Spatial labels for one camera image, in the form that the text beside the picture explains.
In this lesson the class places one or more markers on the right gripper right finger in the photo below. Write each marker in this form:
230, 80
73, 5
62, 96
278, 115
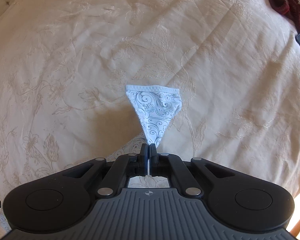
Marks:
156, 162

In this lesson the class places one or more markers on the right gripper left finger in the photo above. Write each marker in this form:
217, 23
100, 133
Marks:
138, 163

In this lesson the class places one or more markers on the light blue floral pants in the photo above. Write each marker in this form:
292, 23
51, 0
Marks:
155, 107

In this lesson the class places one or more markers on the cream embroidered bedspread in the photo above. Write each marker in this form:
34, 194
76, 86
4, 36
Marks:
64, 66

